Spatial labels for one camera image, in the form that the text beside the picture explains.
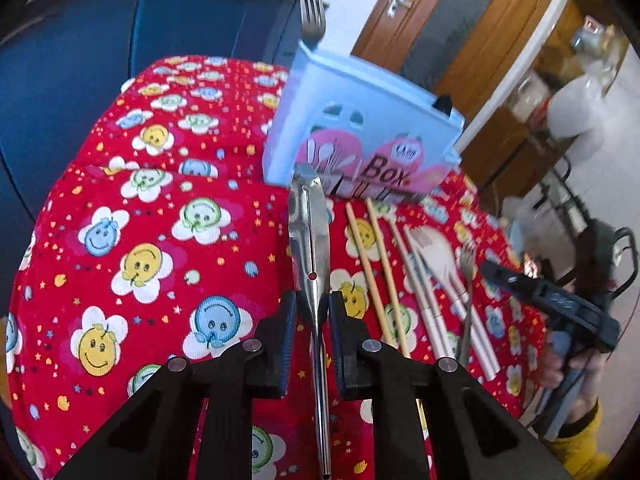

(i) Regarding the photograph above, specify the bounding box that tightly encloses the black metal chair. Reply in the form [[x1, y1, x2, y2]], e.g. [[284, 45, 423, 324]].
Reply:
[[537, 150, 640, 311]]

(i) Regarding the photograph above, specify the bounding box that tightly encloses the red floral tablecloth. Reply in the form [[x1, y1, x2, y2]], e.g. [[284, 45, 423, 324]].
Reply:
[[7, 55, 551, 480]]

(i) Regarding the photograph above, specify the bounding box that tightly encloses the person's right hand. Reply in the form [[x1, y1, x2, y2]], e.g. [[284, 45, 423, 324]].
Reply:
[[542, 345, 601, 411]]

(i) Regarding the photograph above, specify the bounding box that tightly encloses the wooden door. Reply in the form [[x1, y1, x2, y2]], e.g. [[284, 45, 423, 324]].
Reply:
[[350, 0, 558, 121]]

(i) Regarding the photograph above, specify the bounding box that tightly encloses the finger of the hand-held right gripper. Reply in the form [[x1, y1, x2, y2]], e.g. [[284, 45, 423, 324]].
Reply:
[[481, 260, 548, 311]]

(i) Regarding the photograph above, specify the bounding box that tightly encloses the beige plastic spoon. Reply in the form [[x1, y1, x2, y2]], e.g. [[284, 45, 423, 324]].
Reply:
[[415, 225, 501, 381]]

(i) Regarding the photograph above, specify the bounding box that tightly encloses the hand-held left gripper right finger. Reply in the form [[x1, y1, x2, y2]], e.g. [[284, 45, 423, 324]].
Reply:
[[327, 290, 571, 480]]

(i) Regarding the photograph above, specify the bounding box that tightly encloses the white plastic bag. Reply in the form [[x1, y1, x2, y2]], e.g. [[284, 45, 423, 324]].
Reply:
[[545, 75, 608, 141]]

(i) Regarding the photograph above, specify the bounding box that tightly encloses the light blue utensil box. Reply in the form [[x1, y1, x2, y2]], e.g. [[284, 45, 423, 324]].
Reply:
[[262, 40, 466, 203]]

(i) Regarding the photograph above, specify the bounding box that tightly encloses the wooden shelf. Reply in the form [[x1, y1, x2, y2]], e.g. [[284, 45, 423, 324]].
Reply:
[[460, 0, 631, 196]]

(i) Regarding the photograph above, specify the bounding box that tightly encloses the metal fork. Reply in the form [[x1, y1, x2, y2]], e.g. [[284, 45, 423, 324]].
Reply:
[[299, 0, 327, 51], [456, 240, 480, 363]]

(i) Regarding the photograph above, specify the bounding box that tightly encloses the stainless steel spoon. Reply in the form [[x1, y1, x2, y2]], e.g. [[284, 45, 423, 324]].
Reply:
[[289, 164, 332, 480]]

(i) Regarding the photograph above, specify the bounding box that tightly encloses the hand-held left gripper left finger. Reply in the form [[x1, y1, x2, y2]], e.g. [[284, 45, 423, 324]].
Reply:
[[52, 290, 301, 480]]

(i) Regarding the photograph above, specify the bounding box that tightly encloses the beige plastic fork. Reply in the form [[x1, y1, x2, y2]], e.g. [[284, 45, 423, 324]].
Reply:
[[404, 227, 451, 358]]

